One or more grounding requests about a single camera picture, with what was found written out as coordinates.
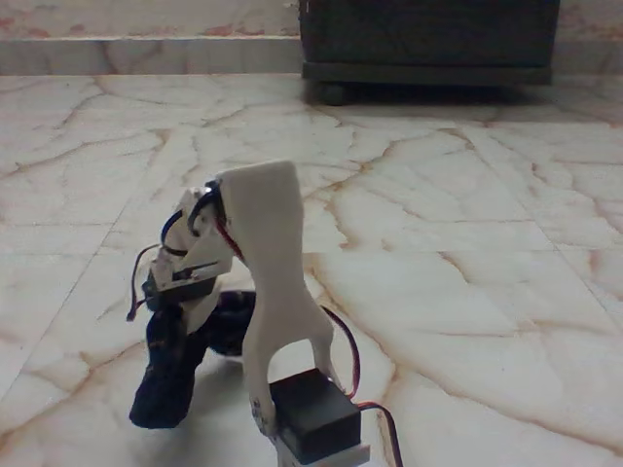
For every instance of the dark navy dotted sock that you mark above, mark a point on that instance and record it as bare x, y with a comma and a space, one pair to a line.
168, 374

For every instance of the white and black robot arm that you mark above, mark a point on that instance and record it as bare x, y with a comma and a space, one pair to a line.
275, 253

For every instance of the dark wooden cabinet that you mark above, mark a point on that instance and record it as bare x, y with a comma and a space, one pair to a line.
428, 34

